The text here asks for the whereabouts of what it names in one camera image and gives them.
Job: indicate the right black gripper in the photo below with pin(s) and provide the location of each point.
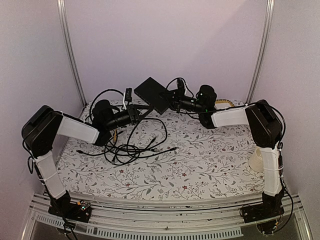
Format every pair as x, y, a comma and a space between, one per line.
176, 99

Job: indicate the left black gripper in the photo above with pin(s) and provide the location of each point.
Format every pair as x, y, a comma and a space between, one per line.
133, 112

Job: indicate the black network switch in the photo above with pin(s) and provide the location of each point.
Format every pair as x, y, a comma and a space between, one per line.
153, 93

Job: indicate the black ethernet cable pulled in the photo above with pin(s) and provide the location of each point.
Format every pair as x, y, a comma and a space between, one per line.
96, 112

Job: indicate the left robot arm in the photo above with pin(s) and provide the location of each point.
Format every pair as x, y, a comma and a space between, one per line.
39, 135

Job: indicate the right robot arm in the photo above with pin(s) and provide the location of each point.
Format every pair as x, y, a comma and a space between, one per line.
266, 130

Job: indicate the woven bamboo tray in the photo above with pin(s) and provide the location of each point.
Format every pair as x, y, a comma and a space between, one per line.
224, 101

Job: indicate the floral table mat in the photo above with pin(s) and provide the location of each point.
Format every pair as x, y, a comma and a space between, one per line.
166, 157

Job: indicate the cream ribbed cup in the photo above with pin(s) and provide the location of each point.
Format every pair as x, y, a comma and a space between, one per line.
255, 162

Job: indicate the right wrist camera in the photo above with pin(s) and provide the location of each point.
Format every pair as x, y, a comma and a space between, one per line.
181, 84

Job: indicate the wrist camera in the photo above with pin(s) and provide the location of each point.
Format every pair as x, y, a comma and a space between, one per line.
127, 98
181, 84

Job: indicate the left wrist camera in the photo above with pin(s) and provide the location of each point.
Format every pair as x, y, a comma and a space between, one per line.
127, 98

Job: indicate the right aluminium frame post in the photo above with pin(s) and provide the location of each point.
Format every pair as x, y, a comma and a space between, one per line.
267, 25

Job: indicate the aluminium frame post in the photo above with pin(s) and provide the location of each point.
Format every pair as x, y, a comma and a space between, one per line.
267, 25
61, 8

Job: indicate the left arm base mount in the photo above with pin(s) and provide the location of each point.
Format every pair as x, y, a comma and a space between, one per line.
63, 207

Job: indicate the front aluminium rail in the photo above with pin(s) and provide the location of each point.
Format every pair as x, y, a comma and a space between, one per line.
128, 219

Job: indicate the left aluminium frame post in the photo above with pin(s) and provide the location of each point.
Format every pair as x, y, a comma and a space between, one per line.
61, 8

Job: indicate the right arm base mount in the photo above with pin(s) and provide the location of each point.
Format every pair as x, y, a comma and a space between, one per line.
262, 211

